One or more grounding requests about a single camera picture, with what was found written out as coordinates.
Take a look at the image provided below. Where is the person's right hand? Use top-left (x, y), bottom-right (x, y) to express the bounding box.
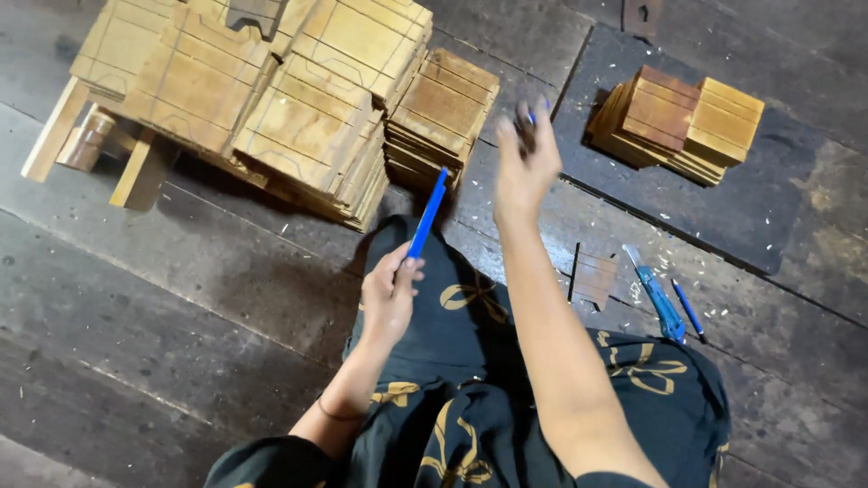
top-left (493, 95), bottom-right (564, 226)

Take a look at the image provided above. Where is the person's left hand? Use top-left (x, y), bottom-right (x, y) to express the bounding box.
top-left (359, 242), bottom-right (427, 348)

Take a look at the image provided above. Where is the blue plastic stick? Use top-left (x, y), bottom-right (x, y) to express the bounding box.
top-left (406, 167), bottom-right (450, 260)

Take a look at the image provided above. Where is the stack of grooved wooden tiles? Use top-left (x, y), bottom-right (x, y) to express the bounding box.
top-left (383, 47), bottom-right (501, 195)

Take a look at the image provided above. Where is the stack of reddish wooden tiles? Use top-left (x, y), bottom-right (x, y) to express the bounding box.
top-left (585, 64), bottom-right (766, 188)

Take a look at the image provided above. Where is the single grey wooden tile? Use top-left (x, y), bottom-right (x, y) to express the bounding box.
top-left (567, 242), bottom-right (620, 313)

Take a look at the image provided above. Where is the dark wooden cutout piece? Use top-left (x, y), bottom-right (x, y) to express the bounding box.
top-left (620, 0), bottom-right (664, 40)

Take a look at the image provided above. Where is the blue utility knife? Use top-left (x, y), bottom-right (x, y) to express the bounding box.
top-left (622, 244), bottom-right (687, 344)

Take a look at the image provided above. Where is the dark grey floor board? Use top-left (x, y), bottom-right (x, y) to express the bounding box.
top-left (551, 24), bottom-right (827, 277)

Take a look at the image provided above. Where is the black gold-patterned garment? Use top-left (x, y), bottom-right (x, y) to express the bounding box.
top-left (203, 215), bottom-right (732, 488)

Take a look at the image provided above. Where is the blue pen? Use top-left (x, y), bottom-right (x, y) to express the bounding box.
top-left (670, 278), bottom-right (708, 344)

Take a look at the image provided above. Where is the pile of marked wooden boards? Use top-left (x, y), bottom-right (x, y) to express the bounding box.
top-left (70, 0), bottom-right (435, 233)

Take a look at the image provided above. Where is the dark notched wooden template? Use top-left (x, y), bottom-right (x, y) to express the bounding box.
top-left (224, 0), bottom-right (291, 42)

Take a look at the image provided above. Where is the thin dark wrist band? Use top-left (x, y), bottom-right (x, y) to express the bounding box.
top-left (316, 395), bottom-right (367, 423)

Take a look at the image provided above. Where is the light wooden stool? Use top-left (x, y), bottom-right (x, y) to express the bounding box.
top-left (20, 76), bottom-right (272, 212)

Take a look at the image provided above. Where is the brown tape roll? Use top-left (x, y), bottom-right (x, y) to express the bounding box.
top-left (56, 108), bottom-right (118, 173)

